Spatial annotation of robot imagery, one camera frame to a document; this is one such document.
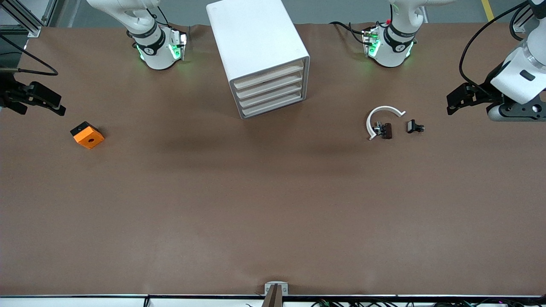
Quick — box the small brown connector part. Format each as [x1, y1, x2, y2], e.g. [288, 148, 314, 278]
[374, 122, 393, 140]

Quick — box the black cable bundle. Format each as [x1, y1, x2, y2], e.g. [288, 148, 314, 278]
[311, 298, 546, 307]

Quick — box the black base cable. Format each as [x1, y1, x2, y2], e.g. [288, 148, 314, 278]
[329, 20, 369, 45]

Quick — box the brown table cover mat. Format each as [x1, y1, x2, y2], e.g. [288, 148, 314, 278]
[0, 21, 546, 297]

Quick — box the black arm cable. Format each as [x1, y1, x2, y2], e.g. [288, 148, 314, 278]
[0, 34, 59, 76]
[459, 0, 534, 96]

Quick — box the brown post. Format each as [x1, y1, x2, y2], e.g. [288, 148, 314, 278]
[263, 284, 283, 307]

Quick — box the white curved plastic part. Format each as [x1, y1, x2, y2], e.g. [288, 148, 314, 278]
[367, 105, 407, 141]

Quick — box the orange block with black part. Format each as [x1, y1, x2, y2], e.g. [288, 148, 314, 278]
[70, 122, 105, 150]

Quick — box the grey metal bracket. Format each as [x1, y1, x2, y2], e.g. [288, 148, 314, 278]
[264, 281, 289, 295]

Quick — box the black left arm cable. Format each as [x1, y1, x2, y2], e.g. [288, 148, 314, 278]
[459, 0, 534, 96]

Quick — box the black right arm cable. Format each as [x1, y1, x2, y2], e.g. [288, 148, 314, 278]
[0, 34, 59, 76]

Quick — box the white table edge rail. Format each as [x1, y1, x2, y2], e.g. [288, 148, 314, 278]
[0, 294, 546, 307]

